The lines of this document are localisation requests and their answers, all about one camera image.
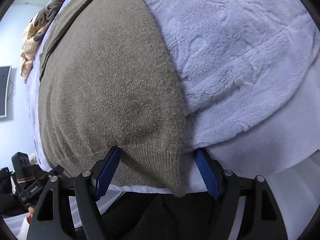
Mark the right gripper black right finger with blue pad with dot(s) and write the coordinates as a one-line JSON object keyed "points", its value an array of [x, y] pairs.
{"points": [[246, 208]]}

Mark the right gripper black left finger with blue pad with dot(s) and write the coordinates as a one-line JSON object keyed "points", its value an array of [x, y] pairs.
{"points": [[53, 218]]}

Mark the olive brown knit sweater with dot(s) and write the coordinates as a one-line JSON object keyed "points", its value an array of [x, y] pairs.
{"points": [[107, 79]]}

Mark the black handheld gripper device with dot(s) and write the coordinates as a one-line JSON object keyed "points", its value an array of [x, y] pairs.
{"points": [[30, 179]]}

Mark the white framed monitor screen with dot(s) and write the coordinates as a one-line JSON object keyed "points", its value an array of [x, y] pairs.
{"points": [[4, 80]]}

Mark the lavender fleece blanket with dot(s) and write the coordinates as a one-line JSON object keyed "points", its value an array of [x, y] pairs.
{"points": [[250, 75]]}

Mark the peach orange crumpled garment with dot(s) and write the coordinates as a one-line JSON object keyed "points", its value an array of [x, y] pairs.
{"points": [[31, 39]]}

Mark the grey brown crumpled garment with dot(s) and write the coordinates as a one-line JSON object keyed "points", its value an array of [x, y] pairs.
{"points": [[50, 10]]}

